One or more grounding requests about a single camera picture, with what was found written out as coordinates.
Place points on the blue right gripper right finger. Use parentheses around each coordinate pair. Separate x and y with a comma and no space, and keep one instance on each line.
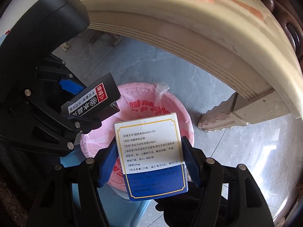
(192,160)

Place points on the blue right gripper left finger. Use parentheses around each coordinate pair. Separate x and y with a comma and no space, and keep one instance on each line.
(106,159)

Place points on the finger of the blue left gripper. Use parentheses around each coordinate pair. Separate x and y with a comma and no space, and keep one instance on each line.
(73,86)

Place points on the black cigarette box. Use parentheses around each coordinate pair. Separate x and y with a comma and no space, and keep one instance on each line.
(97,101)

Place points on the white blue pill box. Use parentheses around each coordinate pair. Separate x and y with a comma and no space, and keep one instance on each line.
(151,157)

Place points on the pink lined trash bin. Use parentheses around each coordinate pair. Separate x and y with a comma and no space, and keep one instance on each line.
(138,100)

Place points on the person's black trouser leg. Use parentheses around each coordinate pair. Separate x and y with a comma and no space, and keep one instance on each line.
(43,194)

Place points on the cream wooden coffee table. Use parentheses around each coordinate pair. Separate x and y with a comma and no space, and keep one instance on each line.
(240,42)

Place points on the brown leather armchair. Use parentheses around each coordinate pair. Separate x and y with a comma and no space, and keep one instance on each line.
(289,20)

